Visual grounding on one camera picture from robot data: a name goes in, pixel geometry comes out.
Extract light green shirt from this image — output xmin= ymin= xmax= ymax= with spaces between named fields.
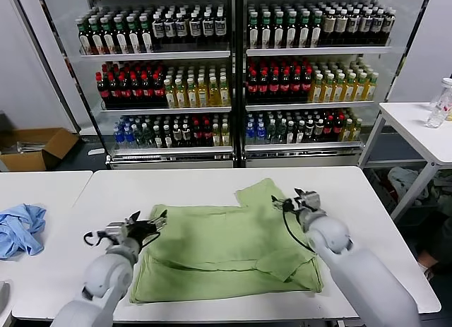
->
xmin=129 ymin=177 xmax=324 ymax=304

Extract grey rounded object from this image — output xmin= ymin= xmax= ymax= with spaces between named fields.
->
xmin=0 ymin=280 xmax=11 ymax=316

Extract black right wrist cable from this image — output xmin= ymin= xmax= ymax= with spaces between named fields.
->
xmin=281 ymin=208 xmax=317 ymax=252

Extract drinks display cabinet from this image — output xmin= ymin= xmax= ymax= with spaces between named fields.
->
xmin=234 ymin=0 xmax=435 ymax=169
xmin=13 ymin=0 xmax=244 ymax=171

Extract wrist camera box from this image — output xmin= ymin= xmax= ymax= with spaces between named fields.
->
xmin=302 ymin=191 xmax=322 ymax=212
xmin=105 ymin=221 xmax=125 ymax=241

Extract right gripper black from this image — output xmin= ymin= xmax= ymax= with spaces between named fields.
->
xmin=270 ymin=187 xmax=311 ymax=219

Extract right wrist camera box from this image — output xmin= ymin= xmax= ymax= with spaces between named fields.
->
xmin=302 ymin=191 xmax=322 ymax=212

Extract pile of pale clothes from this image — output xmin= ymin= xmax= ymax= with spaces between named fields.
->
xmin=387 ymin=167 xmax=452 ymax=210

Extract white-cap dark label bottle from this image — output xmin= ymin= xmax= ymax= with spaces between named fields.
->
xmin=371 ymin=8 xmax=384 ymax=44
xmin=359 ymin=9 xmax=372 ymax=44
xmin=215 ymin=9 xmax=228 ymax=44
xmin=383 ymin=8 xmax=396 ymax=44
xmin=189 ymin=11 xmax=203 ymax=44
xmin=152 ymin=13 xmax=166 ymax=45
xmin=203 ymin=10 xmax=216 ymax=44
xmin=347 ymin=9 xmax=360 ymax=44
xmin=177 ymin=11 xmax=191 ymax=44
xmin=165 ymin=12 xmax=178 ymax=44

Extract red-cap cola bottle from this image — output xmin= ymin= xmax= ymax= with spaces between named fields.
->
xmin=258 ymin=69 xmax=269 ymax=97
xmin=130 ymin=71 xmax=141 ymax=103
xmin=302 ymin=69 xmax=313 ymax=97
xmin=107 ymin=71 xmax=119 ymax=104
xmin=119 ymin=71 xmax=130 ymax=104
xmin=290 ymin=69 xmax=302 ymax=97
xmin=247 ymin=69 xmax=258 ymax=97
xmin=268 ymin=69 xmax=280 ymax=97
xmin=141 ymin=71 xmax=153 ymax=103
xmin=153 ymin=70 xmax=165 ymax=102
xmin=280 ymin=69 xmax=291 ymax=97
xmin=97 ymin=71 xmax=108 ymax=104

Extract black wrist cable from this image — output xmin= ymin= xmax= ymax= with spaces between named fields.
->
xmin=83 ymin=230 xmax=107 ymax=247
xmin=281 ymin=208 xmax=317 ymax=252

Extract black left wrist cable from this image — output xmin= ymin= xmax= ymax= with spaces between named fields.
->
xmin=83 ymin=230 xmax=107 ymax=247

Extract beige label drink bottle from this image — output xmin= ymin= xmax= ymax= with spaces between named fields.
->
xmin=323 ymin=9 xmax=336 ymax=45
xmin=335 ymin=9 xmax=348 ymax=45

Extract clear plastic bottle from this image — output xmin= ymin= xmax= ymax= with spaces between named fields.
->
xmin=426 ymin=78 xmax=452 ymax=129

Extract green-cap dark drink bottle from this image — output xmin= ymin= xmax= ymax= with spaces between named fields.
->
xmin=311 ymin=11 xmax=323 ymax=48
xmin=89 ymin=18 xmax=103 ymax=55
xmin=77 ymin=18 xmax=91 ymax=55
xmin=126 ymin=16 xmax=142 ymax=54
xmin=261 ymin=11 xmax=274 ymax=49
xmin=101 ymin=17 xmax=116 ymax=55
xmin=140 ymin=15 xmax=155 ymax=54
xmin=273 ymin=11 xmax=287 ymax=49
xmin=114 ymin=16 xmax=129 ymax=54
xmin=248 ymin=11 xmax=261 ymax=49
xmin=286 ymin=11 xmax=299 ymax=49
xmin=299 ymin=11 xmax=311 ymax=48

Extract white side table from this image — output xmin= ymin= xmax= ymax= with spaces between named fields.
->
xmin=357 ymin=101 xmax=452 ymax=222

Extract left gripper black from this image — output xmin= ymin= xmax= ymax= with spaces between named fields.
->
xmin=123 ymin=209 xmax=169 ymax=242

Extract silver metal parts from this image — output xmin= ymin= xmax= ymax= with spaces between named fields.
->
xmin=13 ymin=139 xmax=47 ymax=153

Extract yellow juice bottle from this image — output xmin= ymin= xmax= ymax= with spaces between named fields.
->
xmin=344 ymin=73 xmax=355 ymax=102
xmin=333 ymin=73 xmax=345 ymax=102
xmin=366 ymin=71 xmax=379 ymax=102
xmin=322 ymin=73 xmax=333 ymax=103
xmin=197 ymin=77 xmax=209 ymax=108
xmin=311 ymin=73 xmax=323 ymax=103
xmin=219 ymin=76 xmax=231 ymax=107
xmin=186 ymin=78 xmax=198 ymax=109
xmin=355 ymin=72 xmax=367 ymax=102
xmin=175 ymin=78 xmax=187 ymax=109
xmin=165 ymin=78 xmax=177 ymax=109
xmin=208 ymin=76 xmax=220 ymax=108

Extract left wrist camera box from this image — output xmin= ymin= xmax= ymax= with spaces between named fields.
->
xmin=105 ymin=221 xmax=125 ymax=241

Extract crumpled light blue shirt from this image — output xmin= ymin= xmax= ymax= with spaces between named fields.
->
xmin=0 ymin=203 xmax=47 ymax=261

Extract open cardboard box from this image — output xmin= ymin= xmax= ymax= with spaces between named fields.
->
xmin=0 ymin=127 xmax=80 ymax=172

